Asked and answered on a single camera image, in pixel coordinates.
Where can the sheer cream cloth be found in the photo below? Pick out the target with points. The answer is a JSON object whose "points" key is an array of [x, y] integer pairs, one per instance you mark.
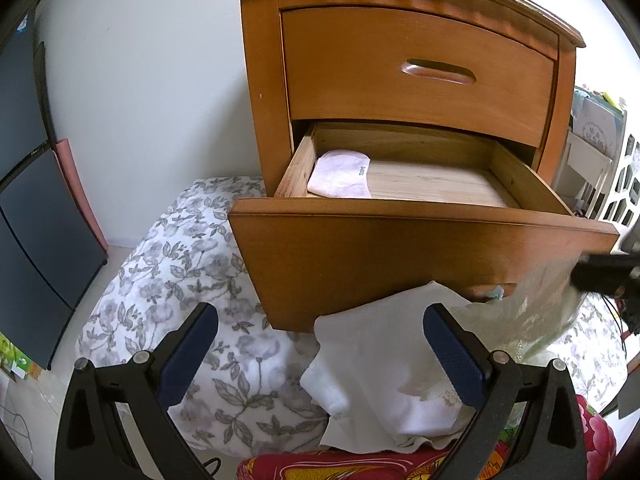
{"points": [[530, 310]]}

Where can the green printed package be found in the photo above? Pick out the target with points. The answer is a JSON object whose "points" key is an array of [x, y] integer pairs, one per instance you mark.
{"points": [[15, 355]]}

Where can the dark cabinet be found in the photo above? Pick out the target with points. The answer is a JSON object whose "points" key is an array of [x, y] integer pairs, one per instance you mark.
{"points": [[35, 240]]}

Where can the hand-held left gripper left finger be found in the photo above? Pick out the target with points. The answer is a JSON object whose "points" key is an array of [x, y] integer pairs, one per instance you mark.
{"points": [[187, 355]]}

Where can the wooden nightstand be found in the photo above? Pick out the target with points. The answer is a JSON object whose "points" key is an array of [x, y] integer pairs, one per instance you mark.
{"points": [[260, 110]]}

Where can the light pink folded cloth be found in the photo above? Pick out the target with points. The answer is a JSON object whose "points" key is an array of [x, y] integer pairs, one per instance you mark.
{"points": [[335, 175]]}

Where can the grey floral blanket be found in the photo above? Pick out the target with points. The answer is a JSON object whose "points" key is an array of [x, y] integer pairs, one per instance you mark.
{"points": [[165, 280]]}

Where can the white lattice basket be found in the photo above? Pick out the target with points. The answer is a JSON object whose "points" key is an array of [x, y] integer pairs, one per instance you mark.
{"points": [[625, 180], [590, 130]]}

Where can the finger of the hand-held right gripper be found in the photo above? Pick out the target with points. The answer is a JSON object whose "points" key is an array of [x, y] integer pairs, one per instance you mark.
{"points": [[605, 274]]}

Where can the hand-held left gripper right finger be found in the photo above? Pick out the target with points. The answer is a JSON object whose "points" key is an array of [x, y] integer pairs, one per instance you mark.
{"points": [[452, 355]]}

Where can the white garment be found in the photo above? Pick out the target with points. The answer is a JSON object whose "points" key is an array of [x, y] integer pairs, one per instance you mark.
{"points": [[375, 360]]}

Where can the red floral blanket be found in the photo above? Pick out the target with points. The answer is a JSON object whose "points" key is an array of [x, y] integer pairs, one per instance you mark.
{"points": [[595, 435]]}

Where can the closed wooden drawer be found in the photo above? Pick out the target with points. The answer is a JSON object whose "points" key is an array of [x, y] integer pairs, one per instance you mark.
{"points": [[350, 70]]}

